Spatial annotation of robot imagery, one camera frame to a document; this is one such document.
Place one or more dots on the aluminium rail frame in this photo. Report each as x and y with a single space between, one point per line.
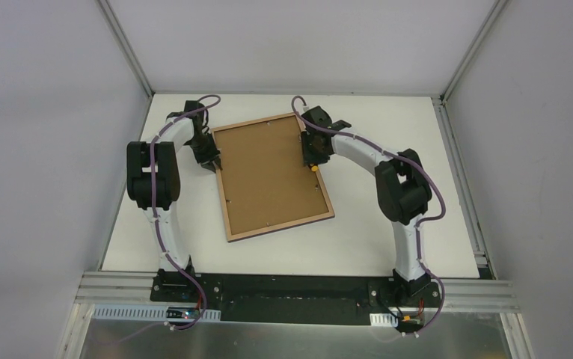
461 295

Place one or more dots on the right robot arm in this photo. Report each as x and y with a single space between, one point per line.
403 192

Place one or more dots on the right white cable duct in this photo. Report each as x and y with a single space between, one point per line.
385 320

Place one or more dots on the left white cable duct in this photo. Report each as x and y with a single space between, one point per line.
145 313

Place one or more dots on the white cable duct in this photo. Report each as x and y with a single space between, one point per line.
145 313
385 320

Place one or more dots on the blue wooden photo frame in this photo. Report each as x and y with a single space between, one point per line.
271 173

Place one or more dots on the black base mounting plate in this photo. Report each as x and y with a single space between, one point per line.
292 299

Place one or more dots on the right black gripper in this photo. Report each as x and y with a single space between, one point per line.
313 155

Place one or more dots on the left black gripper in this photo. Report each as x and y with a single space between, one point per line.
207 155

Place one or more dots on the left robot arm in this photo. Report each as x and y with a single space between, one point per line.
153 175

